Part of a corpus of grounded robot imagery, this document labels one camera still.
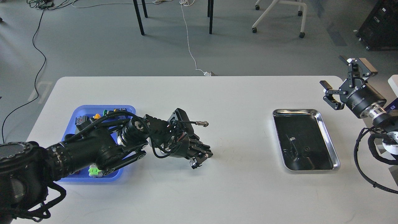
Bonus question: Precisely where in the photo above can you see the yellow push button switch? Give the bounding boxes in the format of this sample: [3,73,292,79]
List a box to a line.
[75,114,101,130]

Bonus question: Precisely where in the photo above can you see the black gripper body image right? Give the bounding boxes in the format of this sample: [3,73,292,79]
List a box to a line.
[340,78,386,119]

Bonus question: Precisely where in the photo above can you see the white chair base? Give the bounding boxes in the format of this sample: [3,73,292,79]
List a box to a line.
[251,0,308,39]

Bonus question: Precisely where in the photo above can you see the black floor cable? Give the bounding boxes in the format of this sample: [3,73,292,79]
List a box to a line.
[1,0,72,143]

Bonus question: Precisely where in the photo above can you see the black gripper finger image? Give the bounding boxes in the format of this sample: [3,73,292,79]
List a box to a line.
[320,80,347,110]
[188,138,213,159]
[187,151,210,169]
[339,55,378,86]

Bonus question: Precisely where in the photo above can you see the black equipment case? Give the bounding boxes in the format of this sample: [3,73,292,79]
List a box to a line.
[356,0,398,51]

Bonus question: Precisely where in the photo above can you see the silver metal tray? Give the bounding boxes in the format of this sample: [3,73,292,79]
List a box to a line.
[272,109,340,173]

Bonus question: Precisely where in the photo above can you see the blue plastic tray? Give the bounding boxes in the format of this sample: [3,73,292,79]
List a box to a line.
[58,105,136,183]

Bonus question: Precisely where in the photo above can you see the green push button switch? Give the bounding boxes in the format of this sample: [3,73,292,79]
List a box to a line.
[103,108,128,120]

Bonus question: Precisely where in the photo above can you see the black table legs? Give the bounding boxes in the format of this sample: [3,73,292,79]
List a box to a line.
[132,0,214,36]

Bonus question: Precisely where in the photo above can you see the white object right edge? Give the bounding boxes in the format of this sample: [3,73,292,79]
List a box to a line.
[387,74,398,100]

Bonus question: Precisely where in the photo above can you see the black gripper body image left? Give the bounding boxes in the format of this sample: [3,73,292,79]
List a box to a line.
[155,132,199,159]

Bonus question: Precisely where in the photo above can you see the black robot arm image left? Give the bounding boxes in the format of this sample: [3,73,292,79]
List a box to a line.
[0,108,213,224]

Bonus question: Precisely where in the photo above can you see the silver green switch part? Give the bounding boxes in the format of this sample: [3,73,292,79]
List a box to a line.
[88,165,103,178]

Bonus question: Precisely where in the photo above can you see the white floor cable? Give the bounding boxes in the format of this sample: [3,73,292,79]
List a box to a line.
[72,0,211,77]

